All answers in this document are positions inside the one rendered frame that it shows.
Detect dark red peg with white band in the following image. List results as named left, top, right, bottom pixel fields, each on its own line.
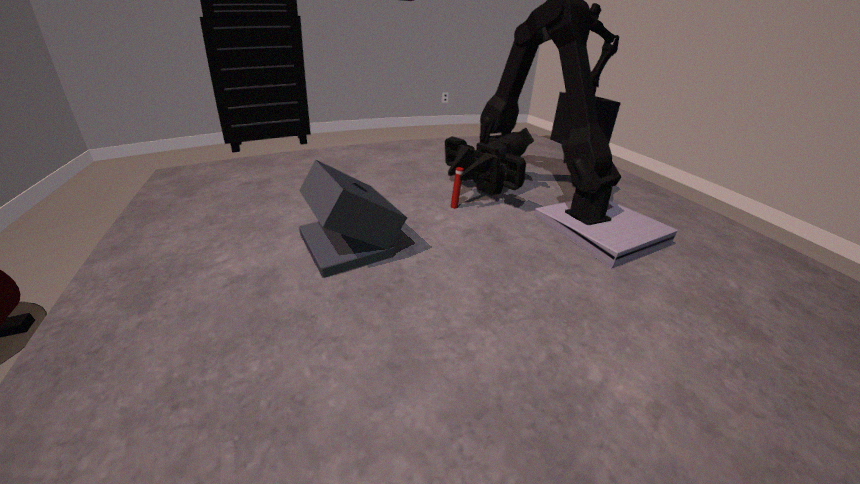
left=451, top=167, right=464, bottom=208

